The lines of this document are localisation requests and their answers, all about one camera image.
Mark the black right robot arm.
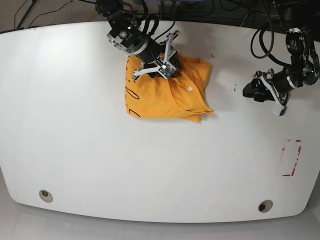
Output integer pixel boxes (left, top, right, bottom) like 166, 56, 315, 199
95, 0, 182, 82

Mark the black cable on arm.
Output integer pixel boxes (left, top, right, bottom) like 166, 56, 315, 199
249, 0, 293, 67
119, 0, 176, 46

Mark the table grommet hole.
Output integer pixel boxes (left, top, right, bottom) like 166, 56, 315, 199
39, 189, 53, 203
258, 199, 273, 213

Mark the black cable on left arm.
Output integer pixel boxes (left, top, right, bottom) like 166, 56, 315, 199
249, 0, 293, 67

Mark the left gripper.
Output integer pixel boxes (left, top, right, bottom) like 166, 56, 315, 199
242, 68, 292, 107

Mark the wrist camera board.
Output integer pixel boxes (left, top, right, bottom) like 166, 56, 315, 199
271, 103, 288, 117
157, 62, 177, 79

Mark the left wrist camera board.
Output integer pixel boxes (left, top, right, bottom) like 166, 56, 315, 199
271, 103, 288, 117

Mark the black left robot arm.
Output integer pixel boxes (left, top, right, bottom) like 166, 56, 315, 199
242, 0, 320, 115

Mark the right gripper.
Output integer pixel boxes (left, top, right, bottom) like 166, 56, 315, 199
131, 30, 182, 81

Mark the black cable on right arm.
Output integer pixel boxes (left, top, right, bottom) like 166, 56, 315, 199
119, 0, 176, 46

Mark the right table grommet hole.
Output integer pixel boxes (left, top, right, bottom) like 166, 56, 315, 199
258, 199, 273, 213

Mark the yellow t-shirt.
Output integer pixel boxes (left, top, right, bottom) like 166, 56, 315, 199
124, 55, 214, 122

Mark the left table grommet hole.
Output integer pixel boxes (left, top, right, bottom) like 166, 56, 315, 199
39, 189, 53, 203

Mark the red tape rectangle marking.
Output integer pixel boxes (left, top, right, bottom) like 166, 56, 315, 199
279, 139, 302, 177

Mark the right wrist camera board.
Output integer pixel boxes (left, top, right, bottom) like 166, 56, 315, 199
157, 62, 177, 79

